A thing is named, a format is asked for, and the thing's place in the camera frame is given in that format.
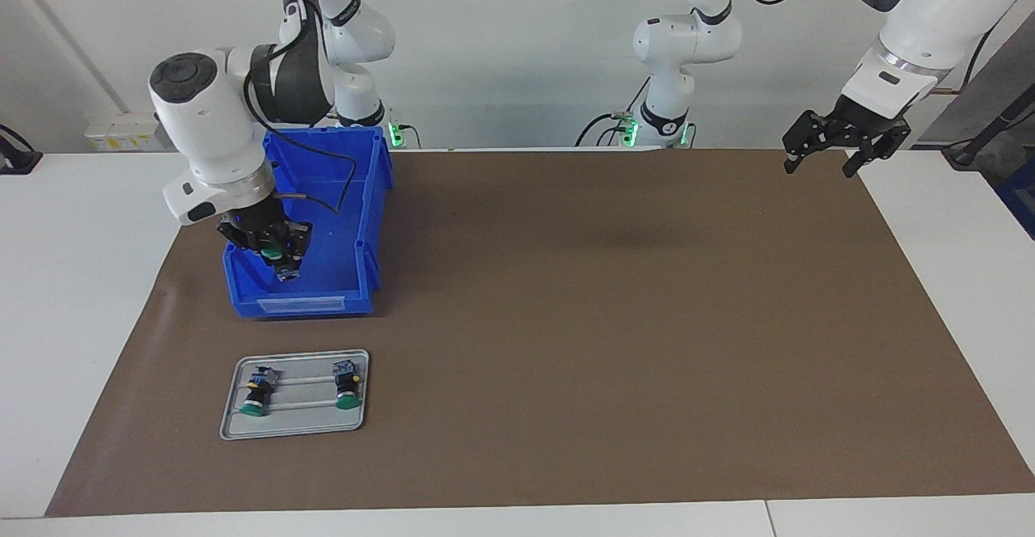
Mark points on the blue plastic storage bin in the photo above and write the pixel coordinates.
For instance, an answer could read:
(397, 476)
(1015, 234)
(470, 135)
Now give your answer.
(331, 278)

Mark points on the brown table mat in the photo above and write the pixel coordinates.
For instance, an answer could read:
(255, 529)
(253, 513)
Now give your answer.
(647, 359)

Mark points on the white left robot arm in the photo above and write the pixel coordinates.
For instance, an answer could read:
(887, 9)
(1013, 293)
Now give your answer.
(687, 44)

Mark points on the blue crate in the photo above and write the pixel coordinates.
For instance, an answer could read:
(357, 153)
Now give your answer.
(1023, 197)

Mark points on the black stand pole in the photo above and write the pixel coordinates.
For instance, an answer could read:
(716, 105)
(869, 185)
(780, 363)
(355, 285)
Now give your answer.
(962, 155)

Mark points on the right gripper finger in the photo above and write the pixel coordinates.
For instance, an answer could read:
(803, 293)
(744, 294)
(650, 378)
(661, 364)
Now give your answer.
(241, 239)
(297, 242)

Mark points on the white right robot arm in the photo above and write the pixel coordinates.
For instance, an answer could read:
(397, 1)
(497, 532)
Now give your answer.
(202, 124)

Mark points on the green mushroom push button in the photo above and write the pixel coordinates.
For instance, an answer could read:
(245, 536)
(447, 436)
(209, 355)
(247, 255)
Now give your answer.
(272, 253)
(348, 387)
(257, 395)

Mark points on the grey metal tray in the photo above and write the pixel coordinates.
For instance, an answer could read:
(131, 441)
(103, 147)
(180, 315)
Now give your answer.
(303, 408)

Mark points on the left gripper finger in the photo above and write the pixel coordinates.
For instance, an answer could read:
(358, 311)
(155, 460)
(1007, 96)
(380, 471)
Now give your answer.
(804, 137)
(885, 142)

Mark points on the black table clamp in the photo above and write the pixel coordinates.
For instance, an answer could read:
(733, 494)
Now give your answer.
(16, 161)

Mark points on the white wall socket box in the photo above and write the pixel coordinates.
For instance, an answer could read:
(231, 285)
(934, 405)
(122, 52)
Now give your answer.
(121, 137)

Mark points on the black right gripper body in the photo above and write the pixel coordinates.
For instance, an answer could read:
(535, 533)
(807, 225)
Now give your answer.
(259, 221)

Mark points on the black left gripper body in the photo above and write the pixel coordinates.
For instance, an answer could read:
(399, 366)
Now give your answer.
(857, 120)

